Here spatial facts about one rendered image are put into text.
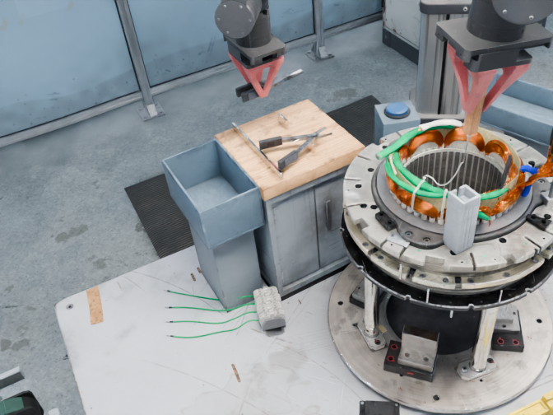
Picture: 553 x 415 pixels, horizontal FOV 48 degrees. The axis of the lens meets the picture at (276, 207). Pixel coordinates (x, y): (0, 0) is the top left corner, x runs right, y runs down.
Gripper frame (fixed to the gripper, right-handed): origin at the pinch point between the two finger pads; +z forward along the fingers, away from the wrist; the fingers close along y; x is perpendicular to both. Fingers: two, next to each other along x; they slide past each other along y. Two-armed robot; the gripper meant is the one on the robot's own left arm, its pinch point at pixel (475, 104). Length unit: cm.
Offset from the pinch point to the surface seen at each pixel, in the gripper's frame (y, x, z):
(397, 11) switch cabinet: 118, 224, 107
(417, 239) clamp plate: -3.4, 0.2, 20.9
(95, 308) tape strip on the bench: -49, 34, 59
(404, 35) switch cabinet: 120, 216, 118
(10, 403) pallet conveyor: -67, 20, 62
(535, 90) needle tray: 37, 30, 23
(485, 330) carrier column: 7.7, -6.2, 37.8
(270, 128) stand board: -11.9, 38.5, 27.1
